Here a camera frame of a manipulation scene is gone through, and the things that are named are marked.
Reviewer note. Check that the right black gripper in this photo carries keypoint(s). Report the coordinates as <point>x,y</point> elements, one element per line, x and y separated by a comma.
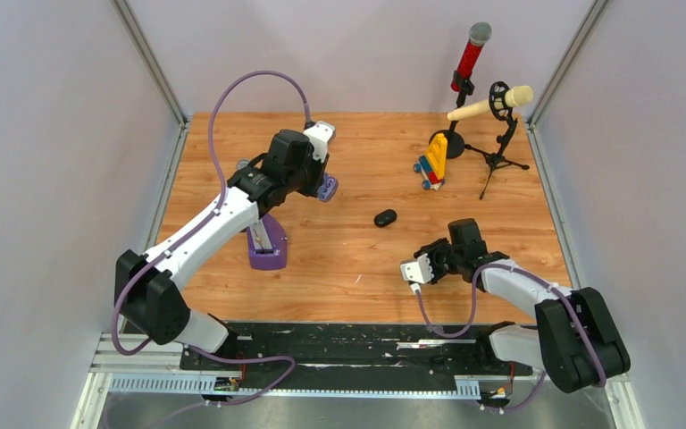
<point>430,251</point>

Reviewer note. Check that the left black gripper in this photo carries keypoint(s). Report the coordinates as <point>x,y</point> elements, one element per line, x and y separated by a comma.
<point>319,169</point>

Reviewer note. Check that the black earbud charging case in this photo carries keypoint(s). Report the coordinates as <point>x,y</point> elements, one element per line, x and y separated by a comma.
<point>385,218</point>

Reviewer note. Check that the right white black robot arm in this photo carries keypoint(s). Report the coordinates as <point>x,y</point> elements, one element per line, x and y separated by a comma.
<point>575,340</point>

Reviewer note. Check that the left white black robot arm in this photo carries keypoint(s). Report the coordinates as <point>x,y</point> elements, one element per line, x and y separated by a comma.
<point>148,286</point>

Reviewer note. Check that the clear glitter tube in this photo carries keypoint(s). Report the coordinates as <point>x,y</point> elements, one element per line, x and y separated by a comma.
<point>243,163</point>

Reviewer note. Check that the purple stapler box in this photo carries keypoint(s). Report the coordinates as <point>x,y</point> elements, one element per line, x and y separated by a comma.
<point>267,244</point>

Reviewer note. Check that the colourful toy block pile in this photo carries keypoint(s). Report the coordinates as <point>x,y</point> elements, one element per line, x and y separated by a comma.
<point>431,165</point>

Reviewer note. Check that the black tripod mic stand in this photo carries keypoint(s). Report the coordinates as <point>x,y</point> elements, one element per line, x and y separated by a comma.
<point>497,160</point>

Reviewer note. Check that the cream microphone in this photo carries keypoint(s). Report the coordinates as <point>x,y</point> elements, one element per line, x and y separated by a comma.
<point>508,99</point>

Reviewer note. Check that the red microphone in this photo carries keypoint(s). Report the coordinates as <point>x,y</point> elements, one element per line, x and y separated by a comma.
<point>479,34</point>

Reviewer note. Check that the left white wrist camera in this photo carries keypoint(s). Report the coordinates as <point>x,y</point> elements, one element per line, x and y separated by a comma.
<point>320,134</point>

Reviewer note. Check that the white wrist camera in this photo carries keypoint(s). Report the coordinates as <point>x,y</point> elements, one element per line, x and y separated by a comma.
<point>320,134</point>
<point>417,270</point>

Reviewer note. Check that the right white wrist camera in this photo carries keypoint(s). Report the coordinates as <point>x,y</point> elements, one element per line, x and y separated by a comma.
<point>417,270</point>

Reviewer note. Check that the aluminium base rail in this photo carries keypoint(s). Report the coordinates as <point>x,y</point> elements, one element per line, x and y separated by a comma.
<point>339,376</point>

